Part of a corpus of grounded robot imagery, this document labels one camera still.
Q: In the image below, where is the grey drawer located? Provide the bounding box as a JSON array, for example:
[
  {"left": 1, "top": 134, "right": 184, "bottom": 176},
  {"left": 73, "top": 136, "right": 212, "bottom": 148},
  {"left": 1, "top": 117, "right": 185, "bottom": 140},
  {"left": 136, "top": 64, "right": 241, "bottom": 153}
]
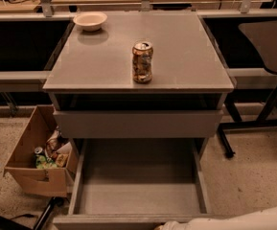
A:
[
  {"left": 54, "top": 138, "right": 215, "bottom": 230},
  {"left": 54, "top": 110, "right": 223, "bottom": 138}
]

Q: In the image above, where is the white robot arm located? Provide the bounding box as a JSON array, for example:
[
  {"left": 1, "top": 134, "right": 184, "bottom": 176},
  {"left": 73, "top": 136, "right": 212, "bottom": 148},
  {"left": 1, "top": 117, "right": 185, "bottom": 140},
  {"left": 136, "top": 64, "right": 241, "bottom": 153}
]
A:
[{"left": 154, "top": 207, "right": 277, "bottom": 230}]

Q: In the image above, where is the grey drawer cabinet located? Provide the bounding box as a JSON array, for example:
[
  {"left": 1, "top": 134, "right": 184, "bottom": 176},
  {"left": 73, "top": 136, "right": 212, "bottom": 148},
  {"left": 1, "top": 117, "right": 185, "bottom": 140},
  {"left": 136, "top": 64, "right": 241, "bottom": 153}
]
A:
[{"left": 44, "top": 11, "right": 234, "bottom": 152}]

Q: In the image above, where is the grey top drawer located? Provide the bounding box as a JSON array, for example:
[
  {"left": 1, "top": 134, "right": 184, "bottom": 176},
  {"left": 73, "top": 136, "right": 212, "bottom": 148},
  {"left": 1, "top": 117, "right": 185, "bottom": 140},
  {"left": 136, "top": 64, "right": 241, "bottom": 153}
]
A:
[{"left": 54, "top": 110, "right": 223, "bottom": 138}]

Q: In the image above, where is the crushed patterned drink can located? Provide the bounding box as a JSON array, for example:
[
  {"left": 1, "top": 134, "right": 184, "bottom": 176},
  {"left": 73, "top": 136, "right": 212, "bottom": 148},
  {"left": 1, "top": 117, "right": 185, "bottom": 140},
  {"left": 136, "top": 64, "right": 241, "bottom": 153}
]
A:
[{"left": 132, "top": 40, "right": 153, "bottom": 83}]

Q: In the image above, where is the white ceramic bowl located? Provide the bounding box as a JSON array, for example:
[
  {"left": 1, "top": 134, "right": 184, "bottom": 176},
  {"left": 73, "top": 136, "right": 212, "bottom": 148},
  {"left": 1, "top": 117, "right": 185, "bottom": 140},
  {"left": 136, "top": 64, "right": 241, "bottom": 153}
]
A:
[{"left": 73, "top": 11, "right": 107, "bottom": 32}]

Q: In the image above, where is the small can in box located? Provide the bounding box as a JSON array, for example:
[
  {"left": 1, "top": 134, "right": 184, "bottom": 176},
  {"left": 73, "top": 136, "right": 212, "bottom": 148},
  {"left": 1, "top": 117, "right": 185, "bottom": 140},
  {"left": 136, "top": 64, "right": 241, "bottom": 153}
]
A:
[{"left": 34, "top": 147, "right": 44, "bottom": 155}]

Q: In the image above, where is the green snack packet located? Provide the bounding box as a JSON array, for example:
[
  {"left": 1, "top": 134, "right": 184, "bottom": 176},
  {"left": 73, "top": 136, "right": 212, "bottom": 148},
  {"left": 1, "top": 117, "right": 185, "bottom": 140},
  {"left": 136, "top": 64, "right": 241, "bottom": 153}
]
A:
[{"left": 35, "top": 155, "right": 57, "bottom": 169}]

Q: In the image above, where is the cardboard box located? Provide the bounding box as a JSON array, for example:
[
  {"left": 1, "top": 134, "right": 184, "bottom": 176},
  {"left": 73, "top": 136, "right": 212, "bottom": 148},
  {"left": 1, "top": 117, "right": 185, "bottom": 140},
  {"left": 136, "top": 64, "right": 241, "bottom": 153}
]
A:
[{"left": 4, "top": 105, "right": 79, "bottom": 197}]

